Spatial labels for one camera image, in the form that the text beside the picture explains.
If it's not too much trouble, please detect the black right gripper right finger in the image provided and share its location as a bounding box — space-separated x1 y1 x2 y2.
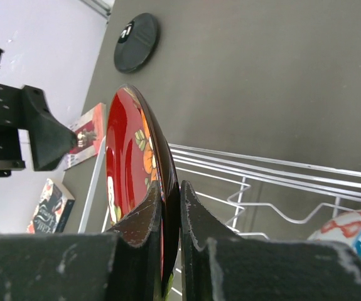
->
180 181 361 300

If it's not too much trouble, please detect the black glossy plate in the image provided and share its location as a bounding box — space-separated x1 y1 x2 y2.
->
114 13 160 73

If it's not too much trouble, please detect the white wire dish rack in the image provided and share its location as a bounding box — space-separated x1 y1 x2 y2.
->
78 142 361 297

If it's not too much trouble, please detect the red floral plate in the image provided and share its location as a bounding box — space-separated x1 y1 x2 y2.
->
105 84 180 296

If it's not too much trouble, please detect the floral patterned cloth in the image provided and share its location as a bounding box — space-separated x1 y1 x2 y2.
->
26 178 75 234

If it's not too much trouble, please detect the red illustrated card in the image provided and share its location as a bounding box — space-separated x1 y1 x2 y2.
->
63 103 106 170

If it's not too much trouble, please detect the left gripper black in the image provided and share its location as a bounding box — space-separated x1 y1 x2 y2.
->
0 84 77 177

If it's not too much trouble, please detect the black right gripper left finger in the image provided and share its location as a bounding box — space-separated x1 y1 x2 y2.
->
0 182 162 300

